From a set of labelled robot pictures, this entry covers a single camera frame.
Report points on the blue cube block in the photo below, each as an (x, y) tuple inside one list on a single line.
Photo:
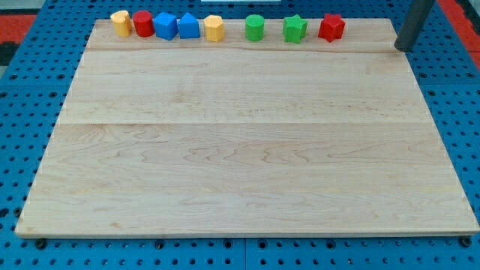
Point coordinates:
[(165, 26)]

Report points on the yellow heart block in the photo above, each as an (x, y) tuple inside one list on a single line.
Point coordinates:
[(121, 22)]

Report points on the yellow hexagon block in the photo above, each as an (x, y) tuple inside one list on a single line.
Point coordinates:
[(214, 28)]

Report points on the blue triangular prism block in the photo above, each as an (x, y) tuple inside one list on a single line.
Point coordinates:
[(188, 27)]

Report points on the green cylinder block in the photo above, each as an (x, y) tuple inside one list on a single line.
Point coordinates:
[(254, 27)]

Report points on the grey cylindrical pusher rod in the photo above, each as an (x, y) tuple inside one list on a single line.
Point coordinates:
[(412, 25)]

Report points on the red cylinder block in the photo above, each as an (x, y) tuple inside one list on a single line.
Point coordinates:
[(143, 22)]

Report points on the light wooden board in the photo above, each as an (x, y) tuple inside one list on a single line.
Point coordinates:
[(187, 138)]

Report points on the green star block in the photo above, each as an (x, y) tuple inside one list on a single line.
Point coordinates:
[(294, 29)]

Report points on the red star block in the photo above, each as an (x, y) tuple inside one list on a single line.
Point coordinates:
[(331, 27)]

